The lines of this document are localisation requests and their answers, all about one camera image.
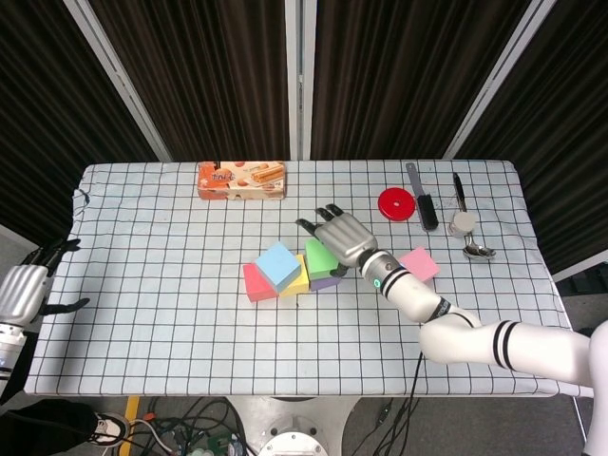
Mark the light blue foam cube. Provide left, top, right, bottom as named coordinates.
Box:
left=255, top=240, right=302, bottom=294

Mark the white frame post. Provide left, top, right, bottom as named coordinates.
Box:
left=443, top=0, right=558, bottom=161
left=63, top=0, right=173, bottom=162
left=283, top=0, right=318, bottom=162

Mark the black cable with inline box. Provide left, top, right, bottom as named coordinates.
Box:
left=349, top=397, right=424, bottom=456

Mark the black pen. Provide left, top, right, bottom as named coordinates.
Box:
left=452, top=172, right=467, bottom=213

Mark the red foam cube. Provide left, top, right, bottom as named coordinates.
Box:
left=242, top=264, right=279, bottom=303

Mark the pink foam cube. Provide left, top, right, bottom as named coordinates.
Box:
left=397, top=246, right=441, bottom=284

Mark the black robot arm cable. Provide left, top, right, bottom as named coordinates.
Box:
left=408, top=351, right=425, bottom=398

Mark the green foam cube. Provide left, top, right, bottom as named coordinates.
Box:
left=304, top=238, right=341, bottom=281

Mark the black trouser leg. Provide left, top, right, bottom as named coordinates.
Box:
left=0, top=398, right=99, bottom=456

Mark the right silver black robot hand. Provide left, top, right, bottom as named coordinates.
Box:
left=294, top=203, right=379, bottom=279

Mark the yellow foam cube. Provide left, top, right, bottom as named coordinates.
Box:
left=278, top=254, right=310, bottom=298

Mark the black floor cable tangle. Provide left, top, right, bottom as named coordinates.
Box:
left=142, top=397, right=248, bottom=456

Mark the white black-checked tablecloth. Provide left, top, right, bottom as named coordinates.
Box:
left=23, top=159, right=595, bottom=398

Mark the small white jar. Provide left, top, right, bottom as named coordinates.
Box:
left=448, top=211, right=477, bottom=239

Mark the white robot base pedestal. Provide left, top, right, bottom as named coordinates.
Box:
left=226, top=395, right=362, bottom=456

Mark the metal spoon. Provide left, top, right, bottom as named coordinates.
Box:
left=463, top=232, right=497, bottom=260

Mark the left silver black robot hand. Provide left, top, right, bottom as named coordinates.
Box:
left=0, top=238, right=90, bottom=327

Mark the purple foam cube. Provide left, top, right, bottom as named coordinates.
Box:
left=309, top=270, right=346, bottom=292

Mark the orange wafer snack box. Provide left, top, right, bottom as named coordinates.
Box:
left=197, top=161, right=288, bottom=201

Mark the dark pleated curtain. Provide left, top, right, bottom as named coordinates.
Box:
left=310, top=0, right=532, bottom=162
left=454, top=0, right=608, bottom=270
left=88, top=0, right=292, bottom=162
left=0, top=0, right=161, bottom=257

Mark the white floor cable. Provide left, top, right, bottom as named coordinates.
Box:
left=118, top=420, right=175, bottom=452

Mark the black and white sneaker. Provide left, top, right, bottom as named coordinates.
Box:
left=92, top=411, right=128, bottom=446

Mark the red round disc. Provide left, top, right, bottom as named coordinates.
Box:
left=377, top=187, right=417, bottom=222

